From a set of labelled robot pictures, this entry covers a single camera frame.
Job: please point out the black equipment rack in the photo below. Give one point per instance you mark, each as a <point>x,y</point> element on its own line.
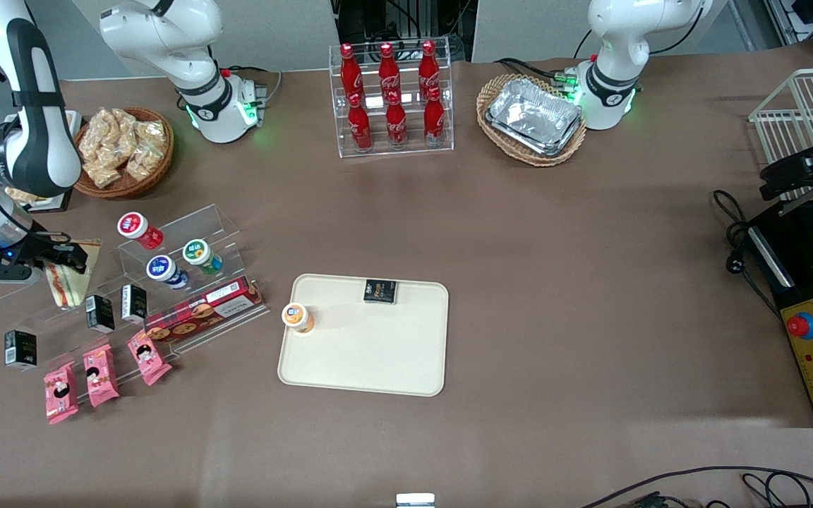
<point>406,21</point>

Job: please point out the small white device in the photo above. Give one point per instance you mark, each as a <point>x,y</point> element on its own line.
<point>415,501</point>

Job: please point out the white rectangular snack bin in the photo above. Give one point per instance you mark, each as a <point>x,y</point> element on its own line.
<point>73,121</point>

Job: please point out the blue lid gum bottle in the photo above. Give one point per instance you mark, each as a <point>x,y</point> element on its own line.
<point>159,269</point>

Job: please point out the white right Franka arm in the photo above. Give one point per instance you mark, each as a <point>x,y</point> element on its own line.
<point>39,141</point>

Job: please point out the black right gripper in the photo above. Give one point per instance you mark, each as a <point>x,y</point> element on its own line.
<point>38,248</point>

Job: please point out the clear bag of crackers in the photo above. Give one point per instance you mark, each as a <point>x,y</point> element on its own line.
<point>98,130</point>
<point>103,174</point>
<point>152,132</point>
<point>144,161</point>
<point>124,123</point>

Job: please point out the light wicker basket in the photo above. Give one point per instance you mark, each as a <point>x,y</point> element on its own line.
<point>519,159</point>

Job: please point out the green lid gum bottle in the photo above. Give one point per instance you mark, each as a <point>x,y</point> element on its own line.
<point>197,251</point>

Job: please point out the red cola bottle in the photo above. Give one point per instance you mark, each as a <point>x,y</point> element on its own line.
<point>435,120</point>
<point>396,125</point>
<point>428,67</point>
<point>388,69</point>
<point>350,70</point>
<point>360,127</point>

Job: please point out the brown wicker snack basket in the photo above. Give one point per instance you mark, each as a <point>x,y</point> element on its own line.
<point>124,190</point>

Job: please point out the triangle sandwich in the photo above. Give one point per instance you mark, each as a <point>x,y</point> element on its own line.
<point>68,286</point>

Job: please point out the pink cartoon snack packet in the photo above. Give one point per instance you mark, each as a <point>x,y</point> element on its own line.
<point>101,375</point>
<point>61,392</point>
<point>149,356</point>

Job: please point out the clear acrylic bottle rack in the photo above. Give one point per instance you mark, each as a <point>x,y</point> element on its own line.
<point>442,148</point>

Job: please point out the red tartan shortbread box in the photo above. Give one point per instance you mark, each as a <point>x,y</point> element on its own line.
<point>202,310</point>

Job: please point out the aluminium foil tray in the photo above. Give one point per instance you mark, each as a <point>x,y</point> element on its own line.
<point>533,116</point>

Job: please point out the cream plastic tray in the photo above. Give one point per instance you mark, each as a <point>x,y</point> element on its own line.
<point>371,353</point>

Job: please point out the small black carton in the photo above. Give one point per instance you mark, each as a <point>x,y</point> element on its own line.
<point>380,291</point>
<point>99,314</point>
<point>20,350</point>
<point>134,303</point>

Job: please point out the red lid yogurt cup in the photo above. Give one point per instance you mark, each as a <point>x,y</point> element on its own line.
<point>133,226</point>

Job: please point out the orange lid yogurt cup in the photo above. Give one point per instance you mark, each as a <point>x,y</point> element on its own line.
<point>296,316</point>

